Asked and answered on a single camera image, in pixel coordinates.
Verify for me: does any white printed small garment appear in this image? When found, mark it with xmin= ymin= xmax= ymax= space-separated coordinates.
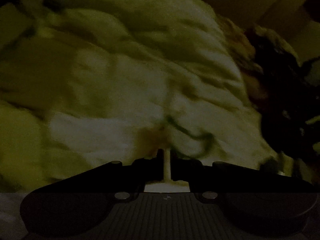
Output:
xmin=46 ymin=56 xmax=278 ymax=179

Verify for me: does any yellow-green leaf print bedsheet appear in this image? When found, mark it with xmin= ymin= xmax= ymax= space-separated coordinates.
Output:
xmin=1 ymin=0 xmax=249 ymax=192

